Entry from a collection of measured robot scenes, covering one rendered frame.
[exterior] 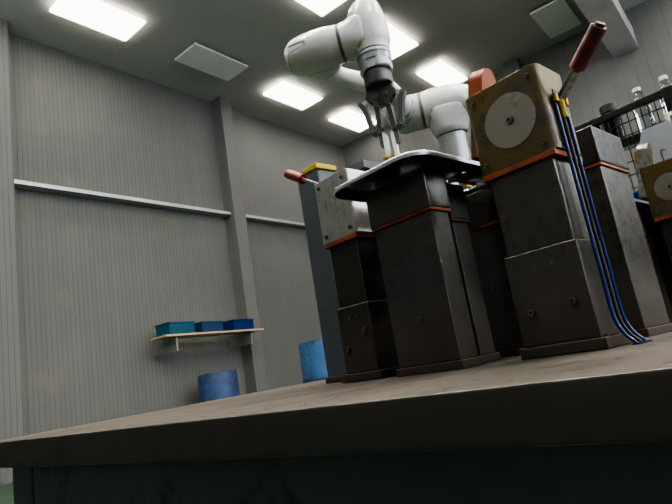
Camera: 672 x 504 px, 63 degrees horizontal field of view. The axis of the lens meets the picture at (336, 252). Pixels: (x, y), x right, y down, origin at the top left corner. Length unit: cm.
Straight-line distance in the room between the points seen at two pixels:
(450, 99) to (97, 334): 773
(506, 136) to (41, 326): 829
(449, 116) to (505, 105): 122
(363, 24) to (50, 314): 776
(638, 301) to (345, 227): 46
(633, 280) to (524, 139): 30
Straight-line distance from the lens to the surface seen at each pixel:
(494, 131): 77
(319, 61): 155
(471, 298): 87
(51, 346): 878
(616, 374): 36
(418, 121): 201
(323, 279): 113
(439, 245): 78
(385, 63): 149
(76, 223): 936
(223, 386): 907
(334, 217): 96
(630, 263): 93
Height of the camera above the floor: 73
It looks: 12 degrees up
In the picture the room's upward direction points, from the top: 9 degrees counter-clockwise
